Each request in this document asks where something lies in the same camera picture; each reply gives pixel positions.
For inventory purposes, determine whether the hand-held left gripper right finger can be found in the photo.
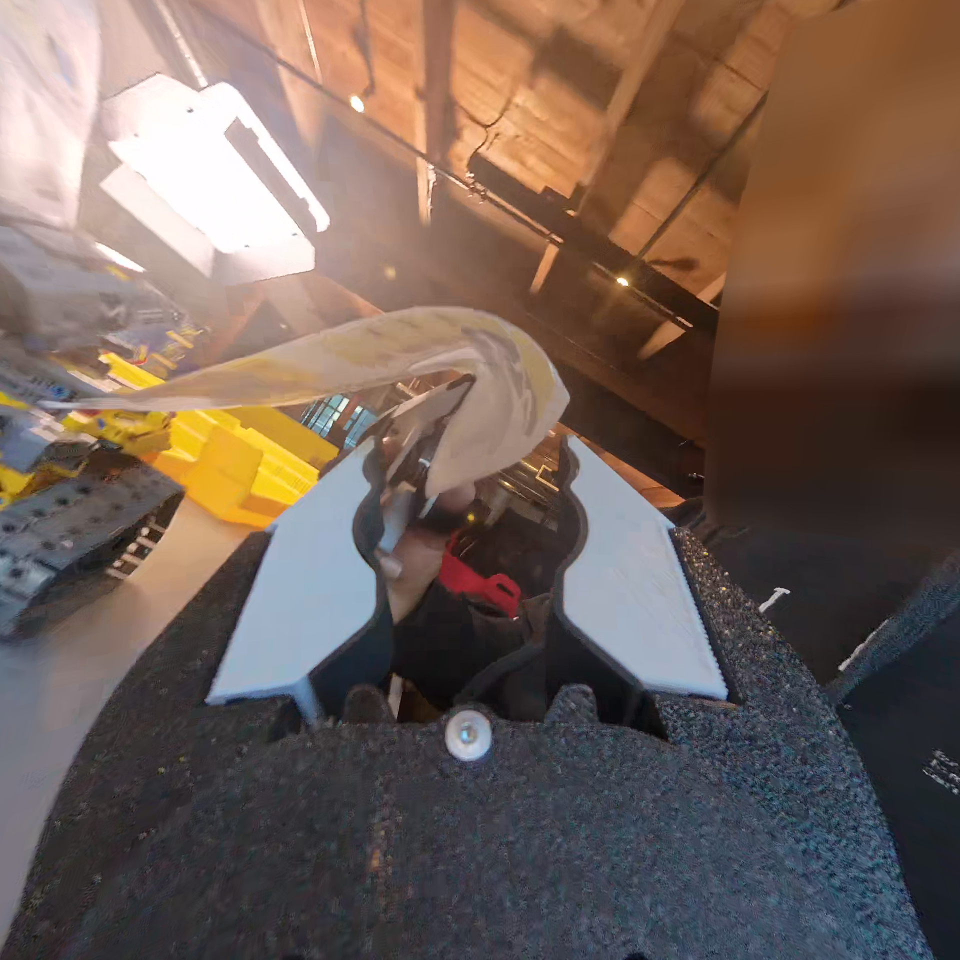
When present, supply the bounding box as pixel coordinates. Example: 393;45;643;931
553;435;729;706

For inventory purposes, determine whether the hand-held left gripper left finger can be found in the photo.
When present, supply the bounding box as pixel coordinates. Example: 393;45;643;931
206;442;391;725

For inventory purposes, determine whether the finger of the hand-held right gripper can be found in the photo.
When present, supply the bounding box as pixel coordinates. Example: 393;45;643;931
367;375;475;462

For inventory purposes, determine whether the white sticker sheet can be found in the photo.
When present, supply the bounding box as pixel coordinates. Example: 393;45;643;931
41;306;571;500

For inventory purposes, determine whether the yellow grey toy brick robot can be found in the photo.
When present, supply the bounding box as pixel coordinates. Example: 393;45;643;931
0;375;189;640

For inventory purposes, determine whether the grey desk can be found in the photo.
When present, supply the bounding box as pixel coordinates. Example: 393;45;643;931
0;495;279;864

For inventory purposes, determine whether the paned window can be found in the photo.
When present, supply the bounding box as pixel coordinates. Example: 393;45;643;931
300;393;376;444

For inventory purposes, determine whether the red plastic tub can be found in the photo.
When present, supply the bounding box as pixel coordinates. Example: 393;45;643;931
437;536;522;620

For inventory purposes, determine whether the yellow plastic bin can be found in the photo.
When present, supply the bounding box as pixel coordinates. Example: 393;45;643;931
97;352;340;530

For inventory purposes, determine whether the white studio light panel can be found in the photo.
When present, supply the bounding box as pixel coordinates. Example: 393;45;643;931
97;73;331;286

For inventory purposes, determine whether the robot instruction booklet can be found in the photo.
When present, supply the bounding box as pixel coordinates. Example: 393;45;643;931
0;0;102;226

